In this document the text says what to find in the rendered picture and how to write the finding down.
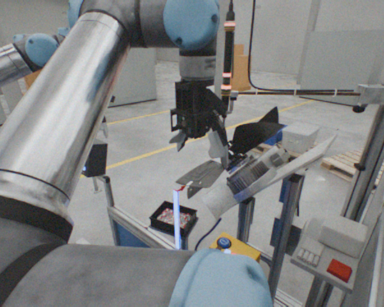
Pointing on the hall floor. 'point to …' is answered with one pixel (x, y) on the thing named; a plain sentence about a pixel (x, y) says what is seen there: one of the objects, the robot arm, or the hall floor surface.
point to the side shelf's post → (313, 291)
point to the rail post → (114, 231)
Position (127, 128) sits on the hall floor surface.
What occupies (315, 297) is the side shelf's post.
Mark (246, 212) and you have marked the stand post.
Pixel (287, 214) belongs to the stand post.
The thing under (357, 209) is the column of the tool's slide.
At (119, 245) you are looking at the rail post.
